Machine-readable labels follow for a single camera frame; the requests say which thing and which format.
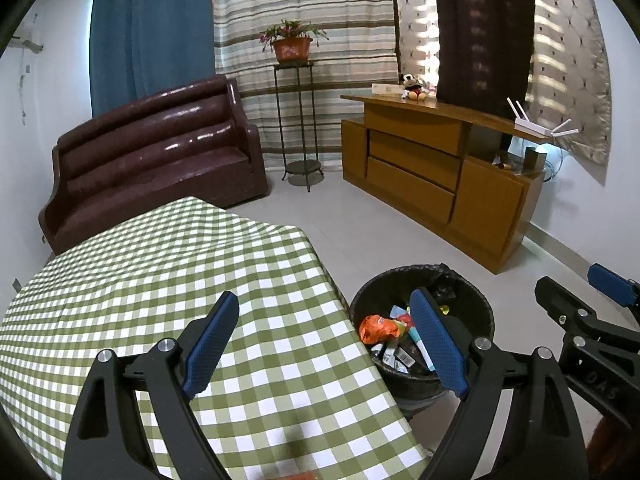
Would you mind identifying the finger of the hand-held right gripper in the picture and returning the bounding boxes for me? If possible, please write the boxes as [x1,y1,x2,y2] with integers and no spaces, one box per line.
[587,262,640,309]
[535,275,622,357]

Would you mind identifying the blue curtain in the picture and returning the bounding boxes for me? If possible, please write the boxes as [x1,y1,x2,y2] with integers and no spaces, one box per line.
[89,0,217,118]

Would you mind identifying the wall cable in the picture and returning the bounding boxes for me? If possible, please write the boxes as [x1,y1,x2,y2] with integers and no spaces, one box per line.
[19,52,33,126]

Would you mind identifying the green checkered tablecloth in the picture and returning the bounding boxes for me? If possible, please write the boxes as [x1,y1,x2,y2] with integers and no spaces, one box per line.
[0,196,431,480]

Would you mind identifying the white router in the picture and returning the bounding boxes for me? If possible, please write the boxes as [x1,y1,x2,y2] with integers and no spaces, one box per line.
[506,97,573,140]

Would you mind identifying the dark purple curtain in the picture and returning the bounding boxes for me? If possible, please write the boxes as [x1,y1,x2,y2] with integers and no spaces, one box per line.
[430,0,538,121]

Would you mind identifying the black metal plant stand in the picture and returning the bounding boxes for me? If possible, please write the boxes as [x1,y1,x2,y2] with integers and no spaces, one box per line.
[272,60,326,193]

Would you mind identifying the white cables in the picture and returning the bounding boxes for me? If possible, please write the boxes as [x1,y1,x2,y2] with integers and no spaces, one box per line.
[542,140,571,183]

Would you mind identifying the dark brown leather sofa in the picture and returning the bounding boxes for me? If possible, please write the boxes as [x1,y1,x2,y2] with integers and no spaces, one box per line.
[37,74,271,256]

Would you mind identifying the white air conditioner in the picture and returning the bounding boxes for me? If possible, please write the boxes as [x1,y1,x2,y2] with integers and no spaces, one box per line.
[10,30,43,53]

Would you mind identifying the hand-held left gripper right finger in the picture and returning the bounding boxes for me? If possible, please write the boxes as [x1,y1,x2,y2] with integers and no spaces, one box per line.
[409,287,586,480]

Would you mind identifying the striped curtain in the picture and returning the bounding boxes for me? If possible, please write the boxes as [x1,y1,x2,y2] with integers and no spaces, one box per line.
[212,0,401,158]

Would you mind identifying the beige patterned curtain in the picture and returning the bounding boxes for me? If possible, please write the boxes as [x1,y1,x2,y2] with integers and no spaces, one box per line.
[392,0,612,166]

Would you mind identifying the orange plastic bag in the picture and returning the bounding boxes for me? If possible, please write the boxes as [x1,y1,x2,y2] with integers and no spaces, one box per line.
[359,314,401,346]

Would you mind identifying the mouse plush toy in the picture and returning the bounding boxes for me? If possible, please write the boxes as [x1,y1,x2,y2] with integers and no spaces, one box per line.
[398,73,428,102]

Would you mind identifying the round bin with black liner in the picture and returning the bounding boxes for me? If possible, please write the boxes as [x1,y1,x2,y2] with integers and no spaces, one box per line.
[349,263,496,403]

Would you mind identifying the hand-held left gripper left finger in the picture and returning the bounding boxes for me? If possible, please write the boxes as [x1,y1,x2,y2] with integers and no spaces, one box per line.
[60,290,241,480]

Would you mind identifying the wooden cabinet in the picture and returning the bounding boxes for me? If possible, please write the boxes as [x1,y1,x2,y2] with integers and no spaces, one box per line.
[340,91,551,275]

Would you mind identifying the potted plant orange planter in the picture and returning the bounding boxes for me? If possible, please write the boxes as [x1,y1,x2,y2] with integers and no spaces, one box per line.
[258,19,330,64]

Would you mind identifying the white grey pen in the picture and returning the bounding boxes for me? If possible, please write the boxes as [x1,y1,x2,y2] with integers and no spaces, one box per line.
[412,337,436,373]

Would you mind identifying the black packet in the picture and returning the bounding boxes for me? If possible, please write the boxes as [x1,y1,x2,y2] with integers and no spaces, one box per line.
[382,347,418,373]

